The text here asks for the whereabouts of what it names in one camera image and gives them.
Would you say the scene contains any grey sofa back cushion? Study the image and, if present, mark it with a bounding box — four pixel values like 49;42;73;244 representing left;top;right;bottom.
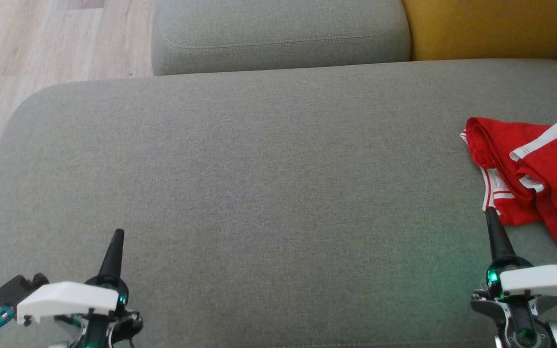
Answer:
152;0;411;76

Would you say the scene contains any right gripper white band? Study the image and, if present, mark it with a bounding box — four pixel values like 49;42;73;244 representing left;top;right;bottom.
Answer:
471;207;557;320

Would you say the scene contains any grey sofa seat cushion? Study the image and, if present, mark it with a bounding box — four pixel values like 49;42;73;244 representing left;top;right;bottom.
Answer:
0;59;557;348

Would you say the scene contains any yellow sofa cushion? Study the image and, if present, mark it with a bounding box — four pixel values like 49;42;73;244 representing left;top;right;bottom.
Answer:
401;0;557;61

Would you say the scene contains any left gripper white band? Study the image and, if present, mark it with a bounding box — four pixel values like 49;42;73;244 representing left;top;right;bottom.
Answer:
16;229;144;348

